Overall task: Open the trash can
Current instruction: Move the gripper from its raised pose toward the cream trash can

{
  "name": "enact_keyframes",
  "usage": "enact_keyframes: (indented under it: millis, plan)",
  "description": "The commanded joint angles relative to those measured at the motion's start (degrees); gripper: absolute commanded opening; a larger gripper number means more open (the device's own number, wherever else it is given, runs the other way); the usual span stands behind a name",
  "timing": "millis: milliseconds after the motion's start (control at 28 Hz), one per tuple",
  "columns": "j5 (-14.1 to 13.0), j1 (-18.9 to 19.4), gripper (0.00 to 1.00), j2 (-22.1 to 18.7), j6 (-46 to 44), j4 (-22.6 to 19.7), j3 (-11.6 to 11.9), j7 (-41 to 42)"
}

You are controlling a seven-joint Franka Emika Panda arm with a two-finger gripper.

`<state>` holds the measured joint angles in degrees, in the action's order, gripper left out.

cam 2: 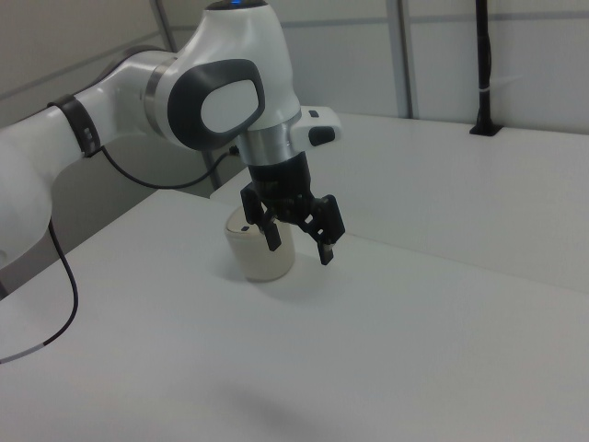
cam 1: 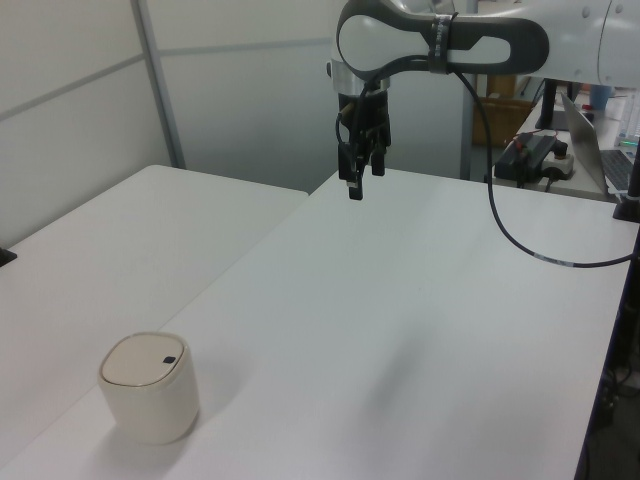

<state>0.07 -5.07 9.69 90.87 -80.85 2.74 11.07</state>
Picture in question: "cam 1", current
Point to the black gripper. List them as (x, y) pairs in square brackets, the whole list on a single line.
[(372, 112)]

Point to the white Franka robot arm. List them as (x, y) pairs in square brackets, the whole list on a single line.
[(370, 37)]

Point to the brown cardboard box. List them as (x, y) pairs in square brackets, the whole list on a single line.
[(502, 120)]

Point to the grey partition frame post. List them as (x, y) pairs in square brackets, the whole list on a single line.
[(160, 85)]

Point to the small cream trash can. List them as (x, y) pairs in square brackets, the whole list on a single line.
[(150, 400)]

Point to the black monitor stand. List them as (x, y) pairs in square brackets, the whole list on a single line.
[(550, 107)]

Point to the black power supply box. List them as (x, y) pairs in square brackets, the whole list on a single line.
[(520, 157)]

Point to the black pole mount with clamp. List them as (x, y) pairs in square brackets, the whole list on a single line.
[(635, 190)]

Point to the silver laptop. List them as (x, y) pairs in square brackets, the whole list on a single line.
[(585, 140)]

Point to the blue cup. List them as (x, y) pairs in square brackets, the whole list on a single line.
[(600, 97)]

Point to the white emergency stop box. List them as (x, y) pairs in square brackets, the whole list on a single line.
[(560, 162)]

